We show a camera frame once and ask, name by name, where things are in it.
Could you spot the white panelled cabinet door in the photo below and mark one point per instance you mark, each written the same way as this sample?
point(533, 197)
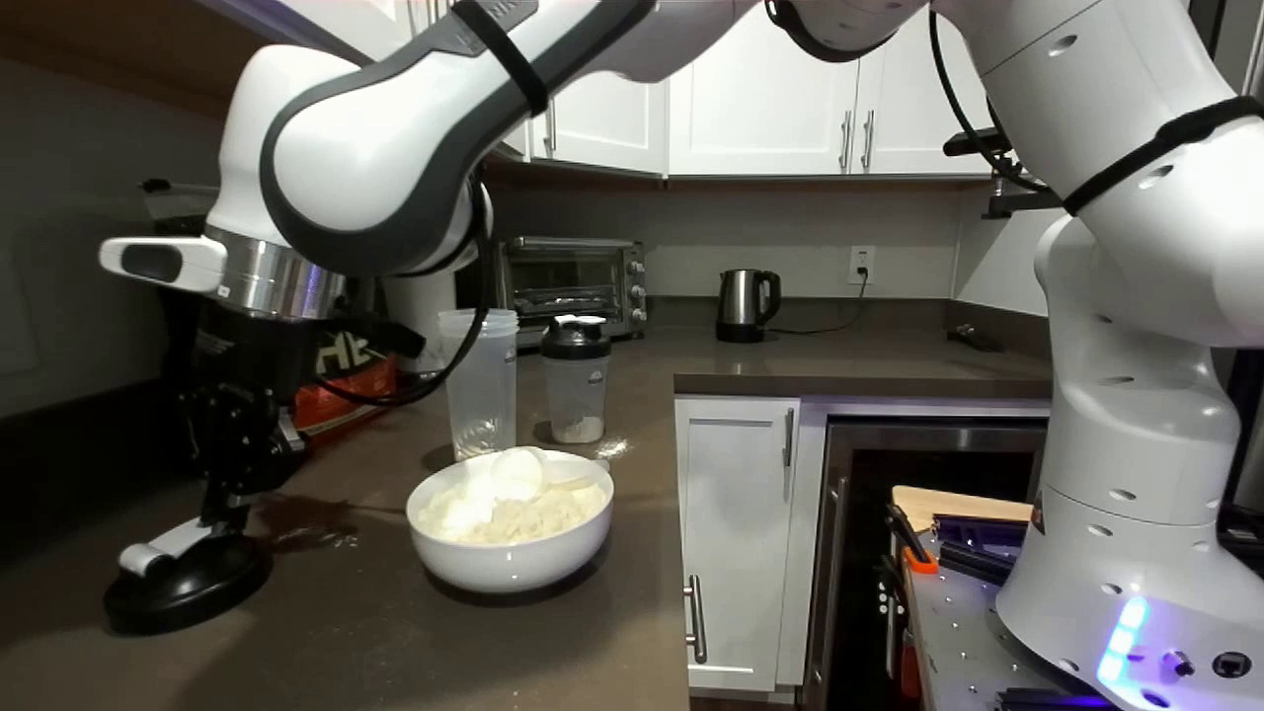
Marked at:
point(736, 525)

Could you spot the tall clear shaker cup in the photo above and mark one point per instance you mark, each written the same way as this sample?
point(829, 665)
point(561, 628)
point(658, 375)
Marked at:
point(479, 398)

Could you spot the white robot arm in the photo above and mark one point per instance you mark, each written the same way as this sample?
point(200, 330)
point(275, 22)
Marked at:
point(1145, 436)

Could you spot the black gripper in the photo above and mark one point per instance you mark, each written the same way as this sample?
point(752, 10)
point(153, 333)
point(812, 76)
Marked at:
point(242, 380)

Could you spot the steel electric kettle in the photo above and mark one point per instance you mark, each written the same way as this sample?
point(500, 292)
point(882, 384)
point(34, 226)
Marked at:
point(743, 307)

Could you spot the light wooden board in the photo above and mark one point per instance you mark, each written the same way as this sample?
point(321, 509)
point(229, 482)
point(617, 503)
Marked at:
point(961, 503)

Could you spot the white paper towel roll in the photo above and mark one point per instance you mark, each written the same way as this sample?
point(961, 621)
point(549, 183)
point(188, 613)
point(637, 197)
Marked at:
point(415, 330)

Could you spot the white wall outlet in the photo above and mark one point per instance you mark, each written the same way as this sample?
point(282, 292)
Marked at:
point(861, 261)

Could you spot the small black counter object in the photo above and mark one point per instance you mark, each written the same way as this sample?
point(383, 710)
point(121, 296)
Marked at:
point(973, 337)

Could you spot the white robot mounting table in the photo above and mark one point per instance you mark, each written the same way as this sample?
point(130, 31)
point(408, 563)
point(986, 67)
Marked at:
point(961, 633)

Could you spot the small shaker cup black lid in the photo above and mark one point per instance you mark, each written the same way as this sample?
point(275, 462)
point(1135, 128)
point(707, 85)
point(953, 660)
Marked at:
point(573, 398)

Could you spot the silver toaster oven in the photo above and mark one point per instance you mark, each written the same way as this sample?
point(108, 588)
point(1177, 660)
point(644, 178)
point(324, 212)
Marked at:
point(577, 280)

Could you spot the white bowl with powder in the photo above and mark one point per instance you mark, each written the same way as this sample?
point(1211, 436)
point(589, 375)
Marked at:
point(506, 553)

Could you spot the black whey protein bag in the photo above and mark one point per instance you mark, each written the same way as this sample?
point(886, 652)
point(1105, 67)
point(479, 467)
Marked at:
point(348, 391)

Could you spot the black camera on stand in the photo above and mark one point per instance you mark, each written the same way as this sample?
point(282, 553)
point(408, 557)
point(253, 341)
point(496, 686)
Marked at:
point(982, 139)

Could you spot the orange and black tool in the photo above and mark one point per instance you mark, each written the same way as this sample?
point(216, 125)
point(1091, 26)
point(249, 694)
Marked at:
point(918, 549)

